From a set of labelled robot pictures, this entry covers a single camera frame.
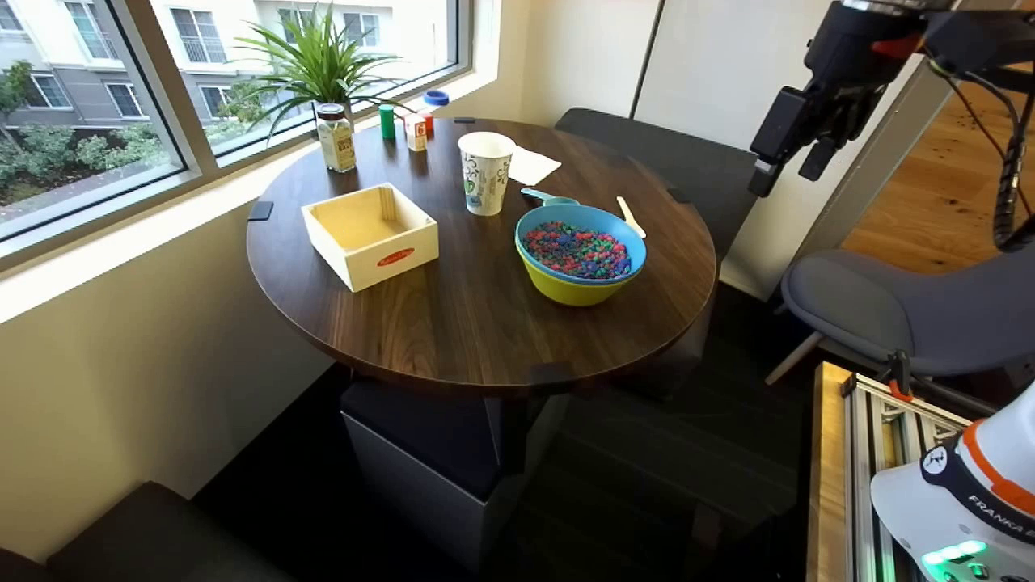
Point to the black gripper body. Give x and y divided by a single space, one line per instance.
850 84

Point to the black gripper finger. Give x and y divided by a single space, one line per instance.
778 131
821 156

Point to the white plastic spoon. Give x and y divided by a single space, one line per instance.
629 214

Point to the small coloured beads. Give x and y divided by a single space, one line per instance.
577 250

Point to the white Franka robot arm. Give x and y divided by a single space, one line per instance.
1003 464

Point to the blue and yellow bowl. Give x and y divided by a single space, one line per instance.
569 289

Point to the white leaning board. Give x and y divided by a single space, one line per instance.
796 214

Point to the grey upholstered chair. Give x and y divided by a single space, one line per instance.
917 310

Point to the white paper napkin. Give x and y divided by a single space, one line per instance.
536 165

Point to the printed paper cup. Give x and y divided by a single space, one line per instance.
486 173

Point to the blue round cap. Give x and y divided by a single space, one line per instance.
433 98

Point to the small red block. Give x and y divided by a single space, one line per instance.
429 125

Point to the round dark wooden table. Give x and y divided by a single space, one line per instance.
473 323

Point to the small white block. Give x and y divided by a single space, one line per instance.
415 132

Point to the pale wooden box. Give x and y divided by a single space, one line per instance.
415 248

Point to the green cylinder block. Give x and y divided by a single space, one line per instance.
385 125

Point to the cream plant pot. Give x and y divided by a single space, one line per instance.
336 139

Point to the green spiky plant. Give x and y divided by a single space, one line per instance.
311 64

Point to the grey cube ottoman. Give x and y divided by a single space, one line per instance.
430 473

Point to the small black sill object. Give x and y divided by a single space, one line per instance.
258 212

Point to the grey framed window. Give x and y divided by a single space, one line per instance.
86 118

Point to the black leather seat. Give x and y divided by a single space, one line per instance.
150 539

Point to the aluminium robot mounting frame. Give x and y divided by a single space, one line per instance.
850 473

